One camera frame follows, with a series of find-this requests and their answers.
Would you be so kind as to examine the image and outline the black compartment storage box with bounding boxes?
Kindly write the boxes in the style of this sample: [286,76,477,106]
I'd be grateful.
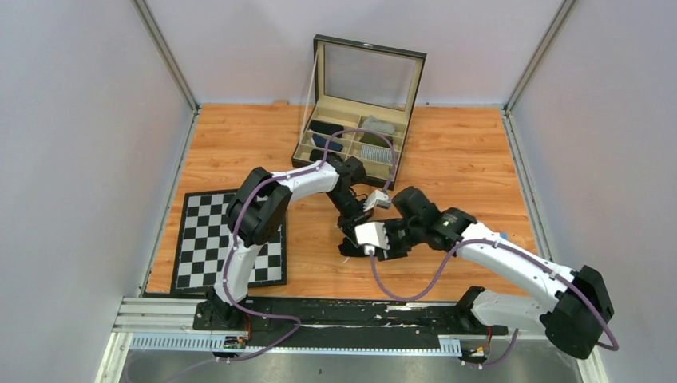
[291,34,427,190]

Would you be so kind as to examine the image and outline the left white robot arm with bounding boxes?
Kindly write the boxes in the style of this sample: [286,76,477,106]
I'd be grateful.
[193,153,373,330]

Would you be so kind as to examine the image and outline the olive green rolled cloth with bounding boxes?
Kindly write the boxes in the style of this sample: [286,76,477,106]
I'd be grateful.
[360,132,393,148]

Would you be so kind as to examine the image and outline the black underwear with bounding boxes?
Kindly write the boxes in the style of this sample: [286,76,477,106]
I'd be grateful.
[338,238,380,258]

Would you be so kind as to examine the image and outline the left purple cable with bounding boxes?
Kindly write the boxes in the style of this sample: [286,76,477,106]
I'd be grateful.
[125,128,398,381]

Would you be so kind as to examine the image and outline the striped rolled cloth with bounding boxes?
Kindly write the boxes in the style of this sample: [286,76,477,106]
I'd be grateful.
[360,144,394,165]

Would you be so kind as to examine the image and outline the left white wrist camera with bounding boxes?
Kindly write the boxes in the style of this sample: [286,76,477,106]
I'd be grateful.
[362,189,392,211]

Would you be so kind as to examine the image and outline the aluminium frame rail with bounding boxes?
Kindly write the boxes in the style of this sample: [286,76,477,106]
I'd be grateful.
[96,295,606,382]

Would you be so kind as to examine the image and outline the black white checkerboard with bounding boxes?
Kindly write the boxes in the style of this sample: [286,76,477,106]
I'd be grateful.
[170,189,287,295]

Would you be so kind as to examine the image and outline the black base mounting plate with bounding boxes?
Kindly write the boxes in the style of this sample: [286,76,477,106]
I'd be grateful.
[216,297,508,349]

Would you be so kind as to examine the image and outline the grey rolled cloth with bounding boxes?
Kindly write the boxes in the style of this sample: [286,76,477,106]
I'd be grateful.
[361,116,396,136]

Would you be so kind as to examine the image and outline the black rolled cloth top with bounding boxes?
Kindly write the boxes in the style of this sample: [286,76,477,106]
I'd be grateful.
[308,120,344,138]

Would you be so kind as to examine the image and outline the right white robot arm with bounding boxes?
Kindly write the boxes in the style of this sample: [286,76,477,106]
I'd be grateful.
[367,187,620,360]

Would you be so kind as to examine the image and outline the navy rolled cloth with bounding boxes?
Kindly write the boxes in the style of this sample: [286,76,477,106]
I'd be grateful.
[311,134,344,152]

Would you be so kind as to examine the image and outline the purple cable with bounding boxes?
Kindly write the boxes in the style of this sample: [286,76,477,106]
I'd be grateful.
[369,238,620,369]
[125,128,398,381]

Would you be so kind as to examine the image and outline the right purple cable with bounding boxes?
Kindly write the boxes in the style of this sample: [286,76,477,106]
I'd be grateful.
[369,238,620,369]

